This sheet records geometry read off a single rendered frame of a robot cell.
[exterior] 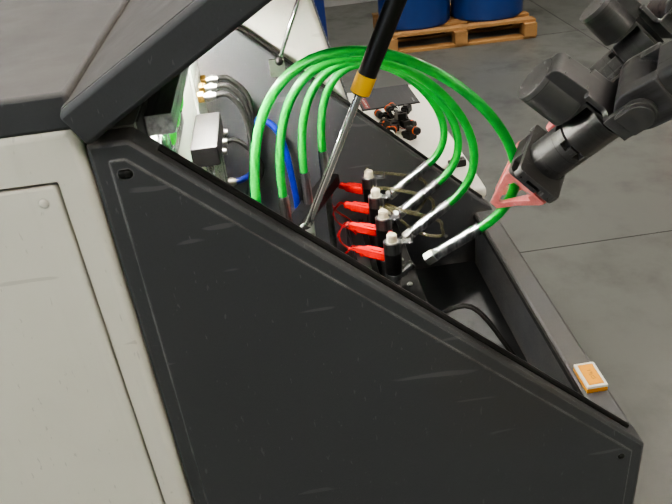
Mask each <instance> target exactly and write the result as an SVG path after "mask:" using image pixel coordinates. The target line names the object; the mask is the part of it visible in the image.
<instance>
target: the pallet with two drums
mask: <svg viewBox="0 0 672 504"><path fill-rule="evenodd" d="M384 1H385V0H378V12H376V13H372V16H373V28H374V27H375V25H376V22H377V20H378V17H379V14H380V12H381V9H382V7H383V4H384ZM522 10H523V0H451V4H450V0H407V2H406V4H405V7H404V9H403V12H402V14H401V17H400V19H399V22H398V24H397V27H396V29H395V32H394V34H393V37H392V39H391V42H390V44H389V47H388V49H391V50H395V51H399V52H402V53H413V52H421V51H430V50H438V49H446V48H454V47H463V46H471V45H479V44H487V43H496V42H504V41H512V40H521V39H529V38H536V36H537V22H536V18H535V17H533V16H529V13H528V12H527V11H522ZM507 18H508V19H507ZM484 21H485V22H484ZM474 22H477V23H474ZM466 23H468V24H466ZM441 26H443V27H441ZM433 27H435V28H433ZM513 28H519V33H518V34H509V35H501V36H493V37H485V38H476V39H468V34H472V33H480V32H488V31H496V30H505V29H513ZM399 31H402V32H399ZM447 36H451V41H452V42H443V43H435V44H427V45H419V46H410V47H402V48H398V42H405V41H414V40H422V39H430V38H438V37H447Z"/></svg>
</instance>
